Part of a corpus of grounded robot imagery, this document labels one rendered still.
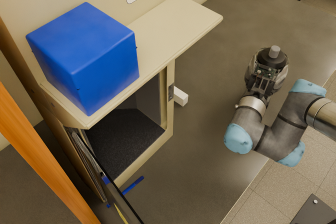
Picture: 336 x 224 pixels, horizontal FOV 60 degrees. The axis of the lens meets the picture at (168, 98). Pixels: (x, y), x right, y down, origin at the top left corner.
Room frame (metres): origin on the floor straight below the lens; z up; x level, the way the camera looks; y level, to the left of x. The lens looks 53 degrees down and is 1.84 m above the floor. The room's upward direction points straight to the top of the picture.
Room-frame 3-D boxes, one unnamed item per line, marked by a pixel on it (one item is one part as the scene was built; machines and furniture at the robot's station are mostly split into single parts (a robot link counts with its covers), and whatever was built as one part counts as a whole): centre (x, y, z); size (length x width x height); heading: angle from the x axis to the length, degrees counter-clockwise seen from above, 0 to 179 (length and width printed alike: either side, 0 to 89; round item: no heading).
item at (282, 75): (0.61, -0.36, 1.17); 0.09 x 0.03 x 0.06; 128
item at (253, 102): (0.47, -0.23, 1.17); 0.08 x 0.05 x 0.08; 63
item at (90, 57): (0.29, 0.11, 1.56); 0.10 x 0.10 x 0.09; 48
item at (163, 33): (0.36, 0.05, 1.46); 0.32 x 0.12 x 0.10; 138
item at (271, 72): (0.54, -0.27, 1.18); 0.12 x 0.08 x 0.09; 153
